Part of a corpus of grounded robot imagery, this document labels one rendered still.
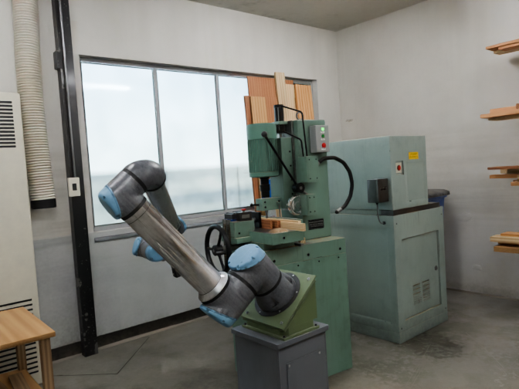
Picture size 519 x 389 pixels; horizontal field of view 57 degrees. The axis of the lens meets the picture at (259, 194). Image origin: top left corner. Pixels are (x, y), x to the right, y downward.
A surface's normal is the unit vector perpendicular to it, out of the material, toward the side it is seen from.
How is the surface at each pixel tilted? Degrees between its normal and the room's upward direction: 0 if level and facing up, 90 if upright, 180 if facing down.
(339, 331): 90
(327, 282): 90
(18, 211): 90
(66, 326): 90
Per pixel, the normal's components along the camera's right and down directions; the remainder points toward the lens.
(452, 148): -0.76, 0.08
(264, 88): 0.63, -0.04
